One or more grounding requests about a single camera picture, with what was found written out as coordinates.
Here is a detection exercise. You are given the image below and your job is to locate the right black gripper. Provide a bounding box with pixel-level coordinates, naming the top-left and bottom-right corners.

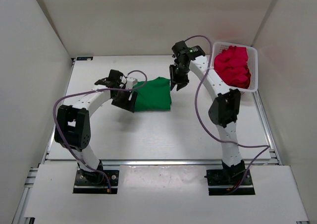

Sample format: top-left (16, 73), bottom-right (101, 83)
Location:
top-left (168, 64), bottom-right (190, 91)

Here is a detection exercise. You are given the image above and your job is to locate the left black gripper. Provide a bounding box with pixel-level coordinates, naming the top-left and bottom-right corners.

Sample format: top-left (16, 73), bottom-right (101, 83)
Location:
top-left (111, 86), bottom-right (137, 112)

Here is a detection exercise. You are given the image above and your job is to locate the green t shirt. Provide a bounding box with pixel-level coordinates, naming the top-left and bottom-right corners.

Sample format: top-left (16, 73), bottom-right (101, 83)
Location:
top-left (135, 77), bottom-right (172, 112)

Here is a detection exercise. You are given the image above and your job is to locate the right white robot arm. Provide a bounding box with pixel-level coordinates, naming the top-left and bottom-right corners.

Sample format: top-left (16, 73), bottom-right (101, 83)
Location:
top-left (169, 41), bottom-right (245, 184)

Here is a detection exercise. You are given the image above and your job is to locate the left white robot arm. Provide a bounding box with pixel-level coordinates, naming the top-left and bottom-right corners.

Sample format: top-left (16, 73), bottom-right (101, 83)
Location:
top-left (53, 69), bottom-right (138, 185)

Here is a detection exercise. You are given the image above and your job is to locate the red t shirt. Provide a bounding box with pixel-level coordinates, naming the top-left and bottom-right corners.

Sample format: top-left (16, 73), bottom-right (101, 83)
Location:
top-left (214, 46), bottom-right (251, 89)

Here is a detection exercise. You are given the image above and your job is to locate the dark label sticker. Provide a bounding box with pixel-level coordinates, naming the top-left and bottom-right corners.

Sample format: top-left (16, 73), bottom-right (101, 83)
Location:
top-left (76, 56), bottom-right (93, 61)

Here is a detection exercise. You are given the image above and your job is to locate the white plastic basket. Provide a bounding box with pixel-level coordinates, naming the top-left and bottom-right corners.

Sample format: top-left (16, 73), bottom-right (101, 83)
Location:
top-left (211, 42), bottom-right (258, 94)

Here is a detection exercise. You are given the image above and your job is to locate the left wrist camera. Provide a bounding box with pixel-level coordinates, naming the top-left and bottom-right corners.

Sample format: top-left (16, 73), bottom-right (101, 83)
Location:
top-left (121, 77), bottom-right (138, 89)

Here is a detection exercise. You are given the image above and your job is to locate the aluminium frame rail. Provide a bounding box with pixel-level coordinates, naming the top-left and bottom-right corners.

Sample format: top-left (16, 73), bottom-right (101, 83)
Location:
top-left (44, 158), bottom-right (279, 166)

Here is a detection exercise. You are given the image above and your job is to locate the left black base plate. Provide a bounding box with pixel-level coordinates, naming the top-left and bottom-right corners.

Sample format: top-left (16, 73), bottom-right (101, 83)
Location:
top-left (73, 169), bottom-right (119, 194)

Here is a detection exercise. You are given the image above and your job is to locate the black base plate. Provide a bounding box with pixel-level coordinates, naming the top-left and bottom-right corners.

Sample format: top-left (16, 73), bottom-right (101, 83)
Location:
top-left (73, 169), bottom-right (119, 194)
top-left (204, 169), bottom-right (255, 196)

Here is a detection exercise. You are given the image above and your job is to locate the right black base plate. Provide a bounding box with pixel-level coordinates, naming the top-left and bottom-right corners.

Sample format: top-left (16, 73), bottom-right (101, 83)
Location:
top-left (204, 169), bottom-right (255, 196)

